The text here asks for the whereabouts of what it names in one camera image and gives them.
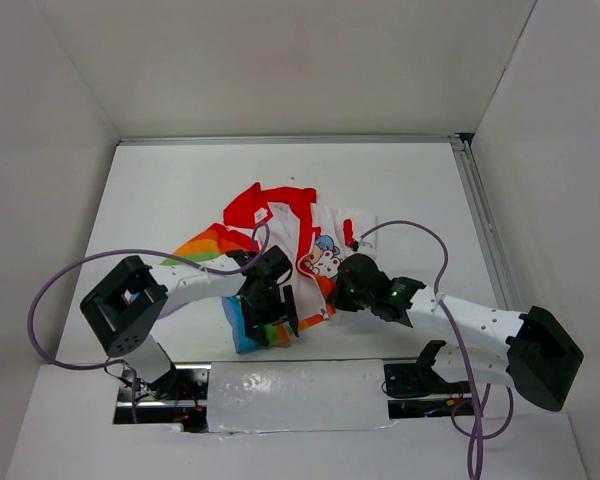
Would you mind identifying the colourful rainbow children's jacket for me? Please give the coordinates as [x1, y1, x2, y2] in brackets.
[174, 182, 377, 331]

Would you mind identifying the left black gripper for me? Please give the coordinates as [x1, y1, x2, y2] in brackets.
[240, 284, 298, 346]

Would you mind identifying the aluminium frame rail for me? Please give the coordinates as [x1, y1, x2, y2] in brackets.
[93, 140, 521, 309]

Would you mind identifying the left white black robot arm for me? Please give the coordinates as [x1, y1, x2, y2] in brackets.
[80, 246, 299, 399]

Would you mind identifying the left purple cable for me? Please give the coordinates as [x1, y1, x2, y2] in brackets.
[27, 222, 272, 424]

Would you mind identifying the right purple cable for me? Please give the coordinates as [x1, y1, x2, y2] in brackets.
[352, 219, 514, 480]

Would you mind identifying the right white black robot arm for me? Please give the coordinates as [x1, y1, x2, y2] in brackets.
[328, 254, 584, 411]

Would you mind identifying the purple cable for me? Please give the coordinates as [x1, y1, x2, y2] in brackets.
[27, 222, 272, 424]
[352, 219, 514, 480]

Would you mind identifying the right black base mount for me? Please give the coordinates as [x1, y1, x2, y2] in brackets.
[381, 340, 474, 420]

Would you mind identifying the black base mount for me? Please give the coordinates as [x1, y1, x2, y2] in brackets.
[110, 363, 211, 433]
[381, 340, 474, 420]

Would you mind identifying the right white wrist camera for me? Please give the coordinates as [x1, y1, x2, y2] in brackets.
[349, 240, 375, 252]

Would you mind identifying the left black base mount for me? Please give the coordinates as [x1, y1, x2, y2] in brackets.
[110, 363, 211, 433]

